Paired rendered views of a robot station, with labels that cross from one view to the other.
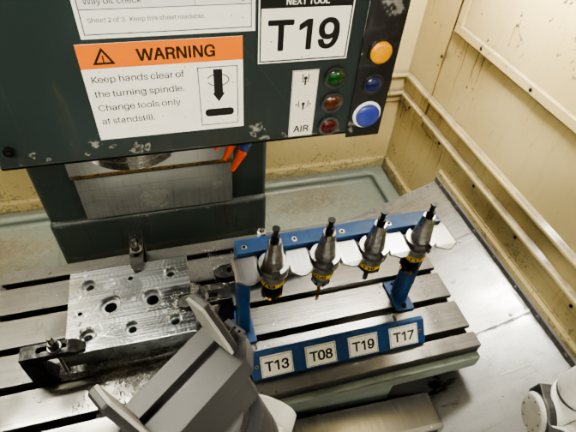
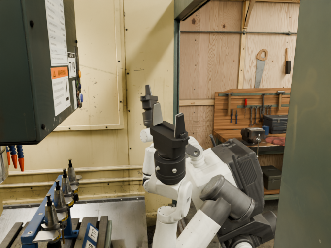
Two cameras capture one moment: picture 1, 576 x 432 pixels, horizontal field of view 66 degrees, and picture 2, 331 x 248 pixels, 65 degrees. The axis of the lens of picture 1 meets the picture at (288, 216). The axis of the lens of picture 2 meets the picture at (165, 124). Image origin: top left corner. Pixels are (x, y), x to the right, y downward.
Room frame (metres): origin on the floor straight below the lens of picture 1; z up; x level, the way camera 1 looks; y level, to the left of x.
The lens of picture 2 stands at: (0.03, 0.72, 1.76)
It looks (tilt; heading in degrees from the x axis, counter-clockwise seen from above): 13 degrees down; 281
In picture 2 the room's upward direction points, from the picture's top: straight up
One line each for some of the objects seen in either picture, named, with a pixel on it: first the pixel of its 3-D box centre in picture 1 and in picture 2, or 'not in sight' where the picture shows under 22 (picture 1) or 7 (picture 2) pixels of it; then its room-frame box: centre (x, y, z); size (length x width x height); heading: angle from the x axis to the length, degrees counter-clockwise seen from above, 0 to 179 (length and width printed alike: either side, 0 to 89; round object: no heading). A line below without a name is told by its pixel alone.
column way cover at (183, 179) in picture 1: (150, 142); not in sight; (1.00, 0.40, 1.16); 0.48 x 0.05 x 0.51; 109
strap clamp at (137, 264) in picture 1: (138, 255); not in sight; (0.74, 0.39, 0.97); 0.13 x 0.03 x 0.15; 19
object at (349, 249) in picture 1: (349, 253); (63, 201); (0.61, -0.14, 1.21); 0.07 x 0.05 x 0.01; 19
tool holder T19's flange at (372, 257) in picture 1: (373, 249); (66, 194); (0.63, -0.19, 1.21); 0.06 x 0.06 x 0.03
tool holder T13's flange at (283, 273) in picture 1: (273, 266); (51, 225); (0.56, 0.02, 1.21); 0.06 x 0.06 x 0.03
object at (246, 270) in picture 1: (247, 271); (47, 235); (0.54, 0.07, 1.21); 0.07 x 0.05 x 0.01; 19
